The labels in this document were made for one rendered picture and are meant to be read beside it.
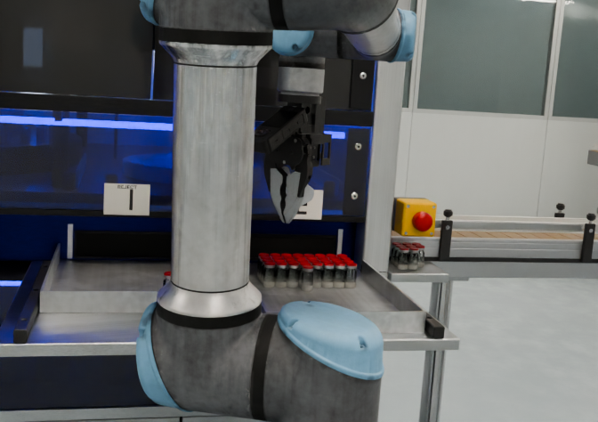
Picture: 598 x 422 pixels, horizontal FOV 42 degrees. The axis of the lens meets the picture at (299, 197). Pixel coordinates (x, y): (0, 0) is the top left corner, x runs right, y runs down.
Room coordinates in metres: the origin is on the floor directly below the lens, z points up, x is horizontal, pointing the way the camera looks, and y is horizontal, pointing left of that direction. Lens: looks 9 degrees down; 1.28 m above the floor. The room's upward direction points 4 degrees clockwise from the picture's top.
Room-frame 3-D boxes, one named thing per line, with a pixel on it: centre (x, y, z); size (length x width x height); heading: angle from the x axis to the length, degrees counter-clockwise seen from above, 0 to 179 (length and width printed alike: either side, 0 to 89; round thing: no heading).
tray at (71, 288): (1.38, 0.31, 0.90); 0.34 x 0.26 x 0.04; 13
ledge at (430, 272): (1.67, -0.25, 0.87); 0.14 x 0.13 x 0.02; 13
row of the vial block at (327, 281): (1.44, -0.03, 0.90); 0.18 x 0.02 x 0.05; 103
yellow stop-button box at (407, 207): (1.63, -0.24, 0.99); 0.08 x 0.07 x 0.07; 13
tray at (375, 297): (1.35, -0.05, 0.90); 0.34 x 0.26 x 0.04; 13
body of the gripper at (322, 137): (1.30, 0.01, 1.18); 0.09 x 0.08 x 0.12; 144
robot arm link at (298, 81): (1.30, 0.01, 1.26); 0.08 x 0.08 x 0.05
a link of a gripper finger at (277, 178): (1.31, 0.02, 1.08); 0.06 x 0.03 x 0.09; 144
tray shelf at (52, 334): (1.35, 0.12, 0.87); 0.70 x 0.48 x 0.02; 103
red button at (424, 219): (1.58, -0.25, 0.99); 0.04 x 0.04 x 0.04; 13
